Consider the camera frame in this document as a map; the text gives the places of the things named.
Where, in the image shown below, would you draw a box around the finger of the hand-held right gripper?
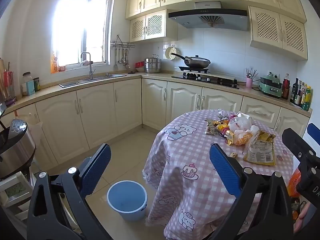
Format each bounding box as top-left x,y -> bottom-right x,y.
282,128 -> 317,164
307,123 -> 320,141

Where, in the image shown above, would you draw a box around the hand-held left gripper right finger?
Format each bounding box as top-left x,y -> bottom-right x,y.
209,142 -> 294,240

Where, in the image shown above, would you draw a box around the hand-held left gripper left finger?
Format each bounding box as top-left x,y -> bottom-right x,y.
27,144 -> 112,240

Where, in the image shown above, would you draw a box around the blue plastic bucket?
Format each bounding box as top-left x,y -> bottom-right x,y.
107,180 -> 148,222

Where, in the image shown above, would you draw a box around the large yellow snack bag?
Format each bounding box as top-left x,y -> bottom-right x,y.
243,129 -> 277,166

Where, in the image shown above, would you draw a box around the red yellow wrapper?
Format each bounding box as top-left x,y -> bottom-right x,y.
216,123 -> 231,137

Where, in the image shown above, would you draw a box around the brown yellow snack packet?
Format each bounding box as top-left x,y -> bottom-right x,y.
205,118 -> 225,135

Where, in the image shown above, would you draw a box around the white plastic bag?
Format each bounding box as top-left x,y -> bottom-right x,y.
229,112 -> 253,133

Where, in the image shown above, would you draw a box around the person's right hand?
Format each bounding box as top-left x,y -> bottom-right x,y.
293,201 -> 314,234

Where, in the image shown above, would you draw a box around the orange printed bag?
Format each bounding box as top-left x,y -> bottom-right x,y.
287,167 -> 305,198

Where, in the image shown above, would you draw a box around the row of condiment bottles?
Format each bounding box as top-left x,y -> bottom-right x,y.
282,73 -> 313,112

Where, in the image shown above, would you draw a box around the pink checked tablecloth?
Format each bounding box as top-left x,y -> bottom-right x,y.
142,109 -> 304,240

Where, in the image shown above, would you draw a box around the row of cream base cabinets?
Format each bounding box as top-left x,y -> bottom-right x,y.
0,78 -> 312,172

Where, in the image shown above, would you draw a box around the green electric cooker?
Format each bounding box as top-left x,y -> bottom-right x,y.
258,74 -> 283,99

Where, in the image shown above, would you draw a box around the hanging clear plastic bag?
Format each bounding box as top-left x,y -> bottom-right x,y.
25,114 -> 43,150

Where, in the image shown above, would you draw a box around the steel rice cooker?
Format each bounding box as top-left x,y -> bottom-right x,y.
0,119 -> 37,179

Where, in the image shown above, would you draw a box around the white cart green panels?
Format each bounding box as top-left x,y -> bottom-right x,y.
0,171 -> 37,220

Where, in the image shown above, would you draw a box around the black gas hob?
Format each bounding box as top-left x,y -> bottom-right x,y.
171,66 -> 240,90

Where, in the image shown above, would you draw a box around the steel sink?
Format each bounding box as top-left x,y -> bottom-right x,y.
59,74 -> 127,88

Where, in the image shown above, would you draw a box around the steel faucet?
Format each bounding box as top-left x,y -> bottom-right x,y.
80,52 -> 94,80

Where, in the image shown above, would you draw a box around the cream lattice door cabinet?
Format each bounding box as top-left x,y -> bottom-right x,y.
129,9 -> 178,43
248,6 -> 308,61

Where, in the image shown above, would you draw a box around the wok with glass lid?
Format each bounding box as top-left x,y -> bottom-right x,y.
171,52 -> 211,68

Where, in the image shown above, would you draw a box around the orange bottle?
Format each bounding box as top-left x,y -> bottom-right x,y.
51,51 -> 59,73

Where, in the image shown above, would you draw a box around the glass jar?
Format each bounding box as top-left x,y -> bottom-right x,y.
22,72 -> 33,97

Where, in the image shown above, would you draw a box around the steel steamer pot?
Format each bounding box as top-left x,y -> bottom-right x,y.
144,54 -> 163,74

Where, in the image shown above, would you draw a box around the red rack purple base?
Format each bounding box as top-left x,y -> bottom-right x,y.
4,62 -> 17,106

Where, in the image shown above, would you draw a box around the cream round steamer tray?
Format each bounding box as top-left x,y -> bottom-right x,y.
165,45 -> 178,61

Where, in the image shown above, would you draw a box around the wooden cutting board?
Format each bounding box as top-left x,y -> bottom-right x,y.
0,57 -> 8,100

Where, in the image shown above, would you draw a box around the kitchen window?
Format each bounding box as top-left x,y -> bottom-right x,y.
51,0 -> 112,71

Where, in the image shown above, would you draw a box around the grey range hood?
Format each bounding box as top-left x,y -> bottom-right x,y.
168,1 -> 248,32

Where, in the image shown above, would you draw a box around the steel wall utensil rack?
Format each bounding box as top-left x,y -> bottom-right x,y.
111,35 -> 135,48

